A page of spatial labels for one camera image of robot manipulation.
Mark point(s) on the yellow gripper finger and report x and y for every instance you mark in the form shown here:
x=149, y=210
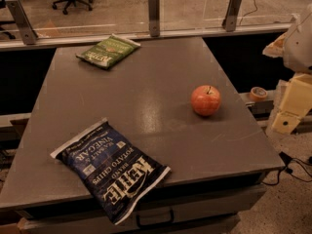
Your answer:
x=285, y=122

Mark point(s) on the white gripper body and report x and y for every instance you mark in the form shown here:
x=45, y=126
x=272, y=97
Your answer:
x=301, y=48

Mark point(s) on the green jalapeno chip bag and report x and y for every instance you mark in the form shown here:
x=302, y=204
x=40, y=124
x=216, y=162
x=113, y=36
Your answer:
x=109, y=51

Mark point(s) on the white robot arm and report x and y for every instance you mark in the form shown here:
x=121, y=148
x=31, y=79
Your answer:
x=295, y=48

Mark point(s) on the red apple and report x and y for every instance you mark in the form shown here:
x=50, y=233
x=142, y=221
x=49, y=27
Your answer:
x=205, y=100

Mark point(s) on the blue salt vinegar chip bag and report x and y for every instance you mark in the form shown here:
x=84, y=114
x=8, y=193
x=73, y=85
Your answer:
x=114, y=171

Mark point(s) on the brown tape roll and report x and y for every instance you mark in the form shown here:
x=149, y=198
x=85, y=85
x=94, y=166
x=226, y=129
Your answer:
x=258, y=94

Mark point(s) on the grey table drawer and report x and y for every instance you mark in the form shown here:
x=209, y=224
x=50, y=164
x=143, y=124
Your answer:
x=211, y=213

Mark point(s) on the right metal bracket post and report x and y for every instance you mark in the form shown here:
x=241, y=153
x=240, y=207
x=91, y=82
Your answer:
x=230, y=20

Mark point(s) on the metal bracket post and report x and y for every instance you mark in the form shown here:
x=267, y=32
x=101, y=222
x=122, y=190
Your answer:
x=154, y=17
x=27, y=33
x=230, y=20

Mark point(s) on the black drawer handle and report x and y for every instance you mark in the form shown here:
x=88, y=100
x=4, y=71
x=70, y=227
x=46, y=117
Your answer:
x=154, y=219

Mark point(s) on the middle metal bracket post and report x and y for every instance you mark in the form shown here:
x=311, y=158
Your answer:
x=154, y=17

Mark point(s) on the left metal bracket post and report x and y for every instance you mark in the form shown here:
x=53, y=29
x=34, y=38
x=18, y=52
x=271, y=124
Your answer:
x=27, y=33

